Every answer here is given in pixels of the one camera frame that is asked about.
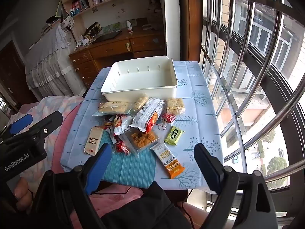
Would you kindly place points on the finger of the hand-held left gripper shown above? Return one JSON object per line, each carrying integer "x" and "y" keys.
{"x": 21, "y": 122}
{"x": 47, "y": 124}

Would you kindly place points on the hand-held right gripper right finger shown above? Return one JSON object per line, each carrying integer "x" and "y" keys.
{"x": 209, "y": 169}

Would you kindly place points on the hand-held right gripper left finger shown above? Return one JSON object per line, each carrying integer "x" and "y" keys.
{"x": 100, "y": 164}

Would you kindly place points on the red snowflake snack packet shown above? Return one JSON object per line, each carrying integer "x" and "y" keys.
{"x": 122, "y": 147}

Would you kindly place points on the long clear cracker packet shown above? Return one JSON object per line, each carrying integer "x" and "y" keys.
{"x": 112, "y": 107}

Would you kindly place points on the white plastic bin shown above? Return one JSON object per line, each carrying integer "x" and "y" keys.
{"x": 140, "y": 81}

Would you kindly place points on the person's left hand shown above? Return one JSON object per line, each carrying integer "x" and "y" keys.
{"x": 22, "y": 190}

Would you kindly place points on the cream snack packet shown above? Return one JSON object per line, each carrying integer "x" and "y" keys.
{"x": 94, "y": 139}

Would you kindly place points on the teal striped mat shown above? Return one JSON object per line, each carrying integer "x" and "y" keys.
{"x": 128, "y": 169}

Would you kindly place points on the orange oat bar packet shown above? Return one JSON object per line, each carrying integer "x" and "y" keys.
{"x": 170, "y": 164}

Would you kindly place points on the white red snack packet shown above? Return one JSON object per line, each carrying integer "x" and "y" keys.
{"x": 120, "y": 124}

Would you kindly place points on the dark wooden door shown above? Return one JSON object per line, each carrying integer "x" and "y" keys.
{"x": 12, "y": 76}

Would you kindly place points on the green snack packet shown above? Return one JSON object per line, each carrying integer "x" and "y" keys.
{"x": 174, "y": 135}

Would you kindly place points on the clear packet orange crackers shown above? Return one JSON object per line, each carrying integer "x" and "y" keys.
{"x": 143, "y": 139}

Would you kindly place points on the white lace furniture cover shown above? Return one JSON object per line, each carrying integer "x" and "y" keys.
{"x": 47, "y": 62}

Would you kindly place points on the black garment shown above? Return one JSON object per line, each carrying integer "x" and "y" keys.
{"x": 147, "y": 207}

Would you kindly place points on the red candy clear wrapper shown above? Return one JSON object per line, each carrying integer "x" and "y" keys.
{"x": 168, "y": 118}

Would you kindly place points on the square rice crisp pack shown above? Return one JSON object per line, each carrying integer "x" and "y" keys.
{"x": 175, "y": 106}

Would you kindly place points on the small clear rice cracker pack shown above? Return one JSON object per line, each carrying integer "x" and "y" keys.
{"x": 141, "y": 101}

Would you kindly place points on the black patterned pouch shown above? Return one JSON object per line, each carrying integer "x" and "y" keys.
{"x": 93, "y": 29}

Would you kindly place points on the black flat pad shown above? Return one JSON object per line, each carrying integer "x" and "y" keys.
{"x": 107, "y": 37}

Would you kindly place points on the window with metal bars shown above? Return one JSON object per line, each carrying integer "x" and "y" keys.
{"x": 257, "y": 59}

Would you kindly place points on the white bottle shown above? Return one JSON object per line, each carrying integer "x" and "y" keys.
{"x": 129, "y": 27}

